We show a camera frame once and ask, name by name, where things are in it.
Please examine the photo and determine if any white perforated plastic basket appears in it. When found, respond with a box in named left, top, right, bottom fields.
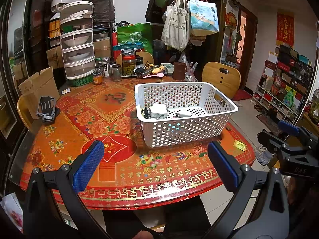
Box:
left=135, top=82, right=238, bottom=148

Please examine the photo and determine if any white square charger plug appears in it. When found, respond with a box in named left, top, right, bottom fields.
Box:
left=149, top=104, right=168, bottom=119

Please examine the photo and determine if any teal charger block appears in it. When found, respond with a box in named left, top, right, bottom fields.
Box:
left=167, top=122, right=180, bottom=129

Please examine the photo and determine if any yellow paper tag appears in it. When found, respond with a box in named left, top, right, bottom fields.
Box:
left=234, top=140, right=247, bottom=151

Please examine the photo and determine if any white storage shelf unit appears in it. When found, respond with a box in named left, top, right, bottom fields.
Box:
left=252, top=45, right=315, bottom=123

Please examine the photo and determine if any red floral tablecloth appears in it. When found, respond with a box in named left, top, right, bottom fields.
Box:
left=19, top=77, right=255, bottom=210

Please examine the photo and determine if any wooden chair with holes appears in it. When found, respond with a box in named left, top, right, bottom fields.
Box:
left=202, top=62, right=241, bottom=99

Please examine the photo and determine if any wooden chair at left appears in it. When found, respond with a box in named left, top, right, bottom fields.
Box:
left=17, top=96, right=34, bottom=131

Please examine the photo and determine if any orange jar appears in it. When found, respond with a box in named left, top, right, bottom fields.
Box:
left=93, top=71, right=103, bottom=85

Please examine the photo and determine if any cardboard box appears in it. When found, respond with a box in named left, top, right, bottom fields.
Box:
left=18, top=67, right=60, bottom=119

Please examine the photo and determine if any clear glass jar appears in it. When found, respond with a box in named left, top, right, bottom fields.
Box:
left=111, top=64, right=122, bottom=82

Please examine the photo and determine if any brown mug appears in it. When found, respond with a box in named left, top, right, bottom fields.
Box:
left=172, top=62, right=187, bottom=81

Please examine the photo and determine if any red-lid pickle jar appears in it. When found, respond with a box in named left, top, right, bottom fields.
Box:
left=122, top=49, right=136, bottom=76

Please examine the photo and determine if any blue printed tote bag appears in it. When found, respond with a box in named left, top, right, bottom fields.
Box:
left=189, top=0, right=219, bottom=36

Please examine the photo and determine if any beige canvas tote bag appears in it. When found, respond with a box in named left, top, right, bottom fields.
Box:
left=162, top=0, right=190, bottom=52

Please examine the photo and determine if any green shopping bag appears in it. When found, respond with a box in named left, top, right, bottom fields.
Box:
left=117, top=23, right=153, bottom=54

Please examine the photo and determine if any white stacked drawer tower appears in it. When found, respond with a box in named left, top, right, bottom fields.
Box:
left=59, top=1, right=95, bottom=80

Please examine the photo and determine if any red wall scroll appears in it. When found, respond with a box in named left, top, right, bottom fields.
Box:
left=276, top=13, right=295, bottom=48

